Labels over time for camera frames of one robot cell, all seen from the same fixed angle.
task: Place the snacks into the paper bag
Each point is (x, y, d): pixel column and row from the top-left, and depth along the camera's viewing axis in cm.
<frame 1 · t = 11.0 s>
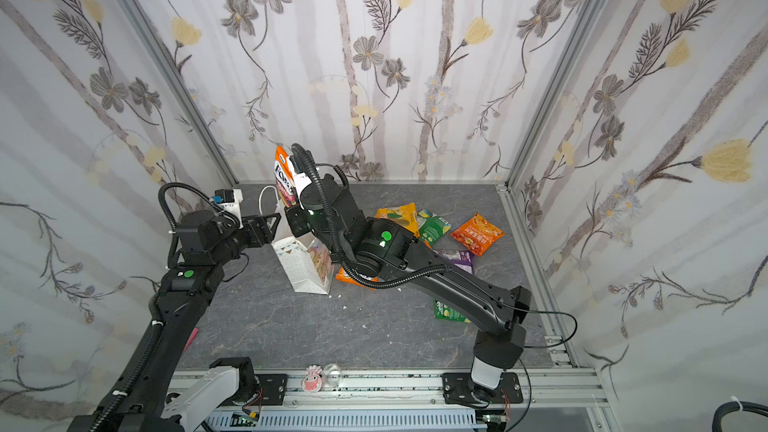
left hand: (263, 207, 74), fingers open
right hand: (289, 181, 54), fingers closed
cartoon animal paper bag: (309, 267, 81), point 17 cm above the table
yellow snack packet: (410, 212, 103), point 9 cm above the table
small green snack packet: (431, 217, 109), point 3 cm above the table
orange red snack packet: (477, 234, 104), point 4 cm above the table
orange Fox's candy packet: (344, 275, 92), point 4 cm above the table

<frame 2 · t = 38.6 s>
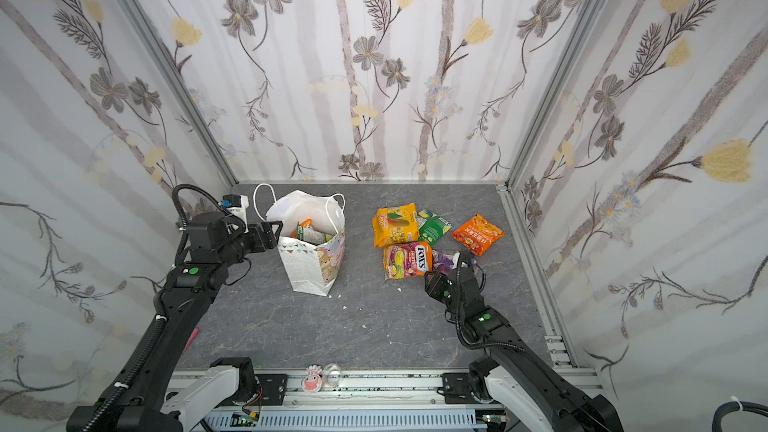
left hand: (264, 215, 76), fingers open
right hand: (422, 271, 83), fingers open
orange Fox's candy packet: (407, 260, 96), point 4 cm above the table
the other named things where they were.

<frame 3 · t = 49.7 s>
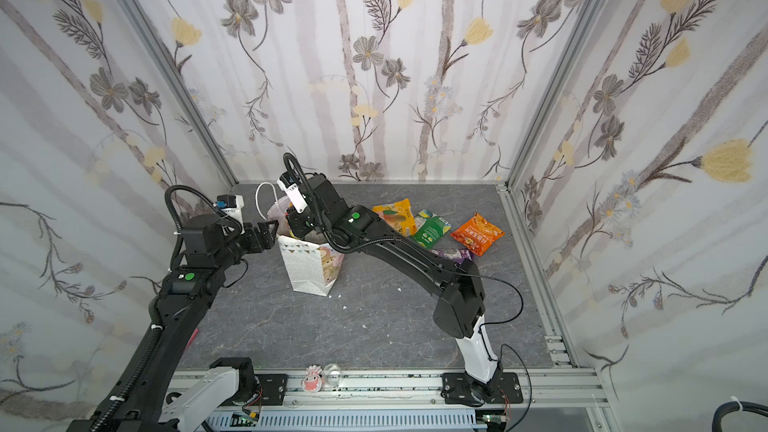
left hand: (260, 214, 75), fingers open
right hand: (279, 199, 70), fingers closed
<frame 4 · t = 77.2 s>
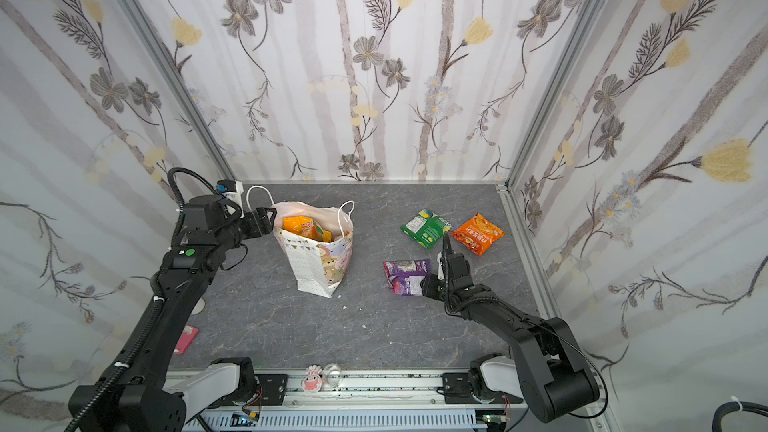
left hand: (259, 202, 76), fingers open
right hand: (419, 277, 90), fingers open
yellow snack packet: (306, 227, 88), point 18 cm above the table
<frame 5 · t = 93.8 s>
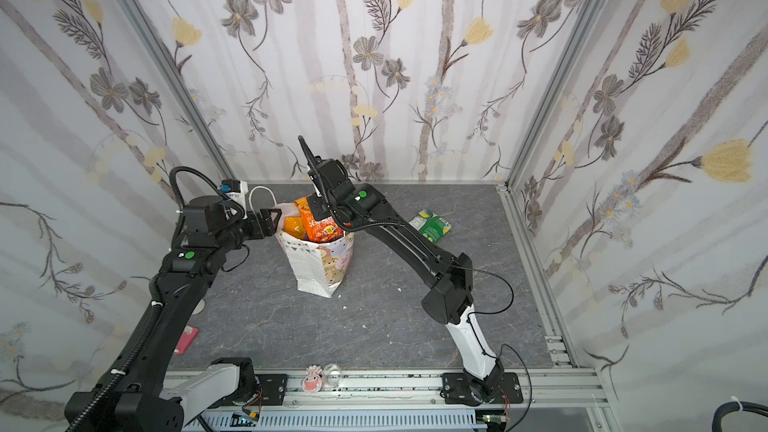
left hand: (264, 203, 75), fingers open
right hand: (311, 188, 75), fingers closed
orange red snack packet: (321, 230, 78), point 25 cm above the table
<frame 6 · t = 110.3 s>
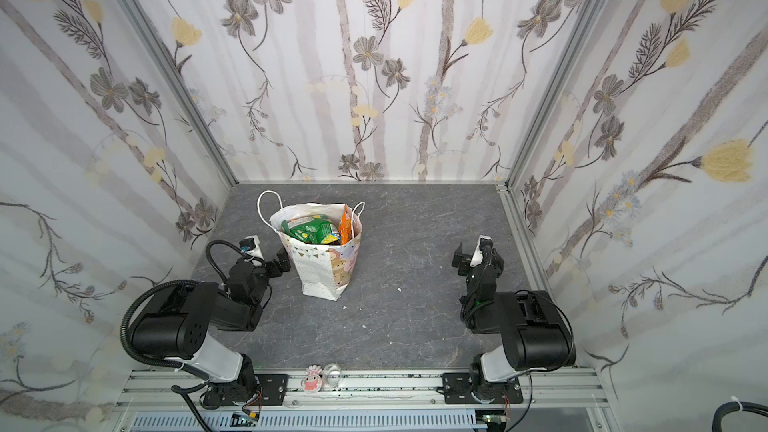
left hand: (264, 239, 91), fingers open
right hand: (472, 241, 89), fingers open
small green snack packet: (314, 229, 81), point 22 cm above the table
orange red snack packet: (345, 228, 80), point 24 cm above the table
